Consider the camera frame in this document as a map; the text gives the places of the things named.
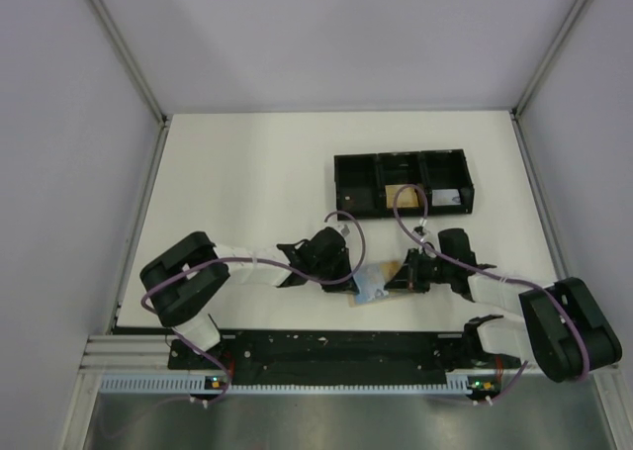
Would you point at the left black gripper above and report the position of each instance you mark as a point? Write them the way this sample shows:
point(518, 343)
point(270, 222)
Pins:
point(348, 287)

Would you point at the steel sheet front panel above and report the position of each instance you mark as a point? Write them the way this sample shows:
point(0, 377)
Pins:
point(536, 414)

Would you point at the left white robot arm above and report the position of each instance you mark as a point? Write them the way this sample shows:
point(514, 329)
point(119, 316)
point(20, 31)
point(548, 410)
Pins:
point(182, 280)

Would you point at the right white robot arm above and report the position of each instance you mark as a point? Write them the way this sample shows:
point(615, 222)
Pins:
point(559, 327)

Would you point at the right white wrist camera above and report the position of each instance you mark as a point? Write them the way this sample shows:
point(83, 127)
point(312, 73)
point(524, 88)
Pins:
point(423, 235)

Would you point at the aluminium front rail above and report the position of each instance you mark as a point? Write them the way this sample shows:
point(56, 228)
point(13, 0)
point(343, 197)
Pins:
point(99, 353)

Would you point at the silver card in tray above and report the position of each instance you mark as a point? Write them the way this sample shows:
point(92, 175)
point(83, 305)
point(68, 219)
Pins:
point(446, 198)

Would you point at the beige card holder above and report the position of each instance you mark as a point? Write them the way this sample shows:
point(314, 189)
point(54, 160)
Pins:
point(390, 269)

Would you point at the aluminium frame post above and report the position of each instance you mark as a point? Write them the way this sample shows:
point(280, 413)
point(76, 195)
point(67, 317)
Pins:
point(161, 121)
point(535, 83)

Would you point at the gold cards stack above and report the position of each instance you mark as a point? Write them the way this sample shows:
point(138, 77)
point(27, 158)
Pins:
point(401, 196)

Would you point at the light blue card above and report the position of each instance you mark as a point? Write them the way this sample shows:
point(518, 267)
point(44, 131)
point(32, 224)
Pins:
point(371, 285)

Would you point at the grey slotted cable duct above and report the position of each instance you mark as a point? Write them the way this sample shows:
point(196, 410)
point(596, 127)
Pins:
point(455, 385)

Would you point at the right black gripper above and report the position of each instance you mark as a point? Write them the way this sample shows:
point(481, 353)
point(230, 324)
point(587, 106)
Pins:
point(408, 277)

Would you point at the left aluminium frame post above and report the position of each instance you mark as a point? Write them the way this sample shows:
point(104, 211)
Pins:
point(161, 121)

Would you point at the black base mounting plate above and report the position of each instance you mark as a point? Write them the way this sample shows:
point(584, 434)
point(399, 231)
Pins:
point(350, 374)

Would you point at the black three-compartment tray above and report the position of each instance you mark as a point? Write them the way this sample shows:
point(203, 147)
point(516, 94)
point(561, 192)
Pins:
point(360, 181)

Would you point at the right aluminium frame post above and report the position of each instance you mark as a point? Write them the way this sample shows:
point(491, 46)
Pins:
point(535, 83)

